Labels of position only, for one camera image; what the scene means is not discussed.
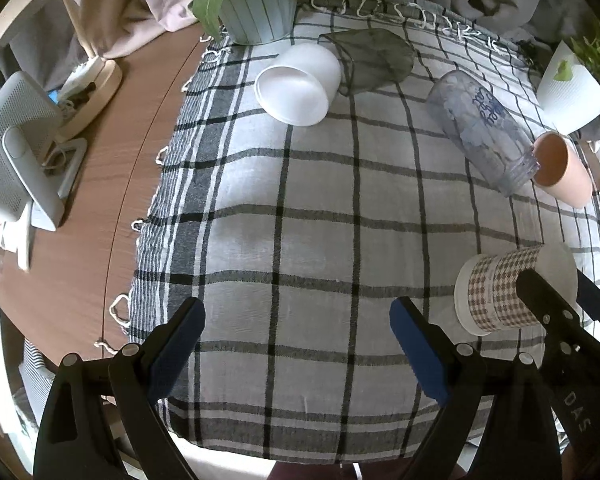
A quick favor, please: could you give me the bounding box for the grey checked tablecloth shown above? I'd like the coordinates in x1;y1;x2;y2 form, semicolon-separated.
94;0;600;466

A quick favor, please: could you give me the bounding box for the light blue flower pot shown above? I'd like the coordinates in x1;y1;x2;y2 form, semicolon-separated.
218;0;301;46

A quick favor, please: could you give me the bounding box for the beige cloth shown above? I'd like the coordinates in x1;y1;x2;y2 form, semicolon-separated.
77;0;203;61

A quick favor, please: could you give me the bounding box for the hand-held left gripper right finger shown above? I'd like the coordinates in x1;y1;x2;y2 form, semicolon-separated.
389;296;564;480

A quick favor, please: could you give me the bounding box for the white ribbed basket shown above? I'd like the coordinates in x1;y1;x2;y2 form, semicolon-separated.
17;338;57;423

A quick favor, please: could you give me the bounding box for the dark translucent cup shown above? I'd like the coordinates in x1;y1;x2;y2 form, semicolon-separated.
318;29;415;97

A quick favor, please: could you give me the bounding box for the round wooden tray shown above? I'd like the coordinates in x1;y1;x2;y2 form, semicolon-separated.
54;56;124;144

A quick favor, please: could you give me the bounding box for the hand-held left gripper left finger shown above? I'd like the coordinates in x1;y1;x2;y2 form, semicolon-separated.
32;296;207;480

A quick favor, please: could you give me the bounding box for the white plastic cup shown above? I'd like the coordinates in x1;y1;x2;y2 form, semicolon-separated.
254;43;342;126

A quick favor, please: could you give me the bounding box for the clear cup with blue print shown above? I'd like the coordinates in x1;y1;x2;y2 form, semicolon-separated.
425;70;540;196

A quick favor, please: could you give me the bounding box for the houndstooth paper cup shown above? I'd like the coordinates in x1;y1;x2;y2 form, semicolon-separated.
454;243;579;337

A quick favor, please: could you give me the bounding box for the peach pink cup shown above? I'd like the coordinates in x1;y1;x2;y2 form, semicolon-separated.
532;131;594;209

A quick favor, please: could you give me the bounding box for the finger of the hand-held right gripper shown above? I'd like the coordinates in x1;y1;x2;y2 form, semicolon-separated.
575;269;600;342
515;268;600;361

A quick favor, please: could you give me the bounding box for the white plant pot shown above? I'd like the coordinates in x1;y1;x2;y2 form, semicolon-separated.
536;40;600;134

